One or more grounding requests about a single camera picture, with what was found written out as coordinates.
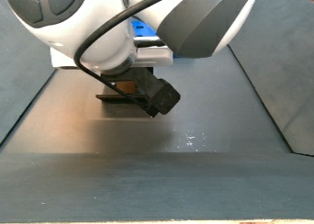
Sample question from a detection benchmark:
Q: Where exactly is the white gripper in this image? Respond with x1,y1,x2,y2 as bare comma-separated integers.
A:
51,36,173,69

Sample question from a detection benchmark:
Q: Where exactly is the brown round cylinder peg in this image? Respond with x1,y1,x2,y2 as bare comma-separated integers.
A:
117,81,137,94

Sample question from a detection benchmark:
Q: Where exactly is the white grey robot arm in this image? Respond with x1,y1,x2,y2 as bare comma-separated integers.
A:
9,0,256,73

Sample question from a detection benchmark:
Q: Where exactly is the blue shape sorter board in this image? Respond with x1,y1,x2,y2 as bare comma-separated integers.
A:
130,16,182,59

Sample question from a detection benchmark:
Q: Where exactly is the black cable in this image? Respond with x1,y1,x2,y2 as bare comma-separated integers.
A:
73,0,188,118

